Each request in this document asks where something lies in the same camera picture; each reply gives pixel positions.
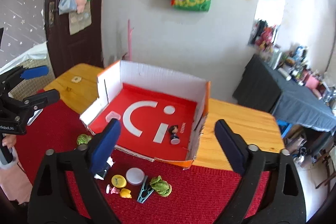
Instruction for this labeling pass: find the yellow round cap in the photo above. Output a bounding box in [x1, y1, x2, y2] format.
[111, 174, 127, 189]

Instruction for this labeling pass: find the white round tin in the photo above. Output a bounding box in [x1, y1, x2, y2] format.
[125, 167, 145, 186]

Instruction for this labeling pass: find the green yarn scrunchie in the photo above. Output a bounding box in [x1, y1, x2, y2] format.
[76, 134, 92, 145]
[150, 176, 172, 197]

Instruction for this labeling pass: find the red knitted table cloth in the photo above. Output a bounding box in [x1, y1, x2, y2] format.
[16, 85, 240, 223]

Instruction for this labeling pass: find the orange cardboard box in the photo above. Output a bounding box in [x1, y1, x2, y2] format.
[80, 60, 210, 169]

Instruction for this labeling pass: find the yellow small toy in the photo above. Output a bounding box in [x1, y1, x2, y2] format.
[120, 188, 132, 198]

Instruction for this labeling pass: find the person's left hand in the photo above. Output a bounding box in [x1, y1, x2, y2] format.
[2, 135, 17, 148]

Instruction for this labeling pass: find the teal clothes peg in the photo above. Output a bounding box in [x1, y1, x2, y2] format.
[137, 175, 154, 204]

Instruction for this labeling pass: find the black-haired doll figurine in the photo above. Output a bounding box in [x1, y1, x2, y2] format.
[168, 125, 180, 145]

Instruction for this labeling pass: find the pink broom handle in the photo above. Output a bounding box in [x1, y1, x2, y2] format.
[127, 19, 133, 61]

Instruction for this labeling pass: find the pink plush by mirror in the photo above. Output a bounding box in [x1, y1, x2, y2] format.
[256, 27, 274, 51]

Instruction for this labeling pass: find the blue-covered side table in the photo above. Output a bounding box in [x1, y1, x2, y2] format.
[232, 54, 335, 132]

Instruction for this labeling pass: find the pink figurine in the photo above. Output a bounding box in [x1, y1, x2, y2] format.
[105, 184, 120, 194]

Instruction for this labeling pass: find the plastic bag on door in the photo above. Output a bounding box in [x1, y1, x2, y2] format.
[58, 0, 77, 15]

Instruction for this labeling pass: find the dark brown door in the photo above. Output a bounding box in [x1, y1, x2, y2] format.
[44, 0, 103, 77]

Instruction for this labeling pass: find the wall mirror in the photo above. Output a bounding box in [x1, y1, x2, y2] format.
[248, 0, 286, 47]

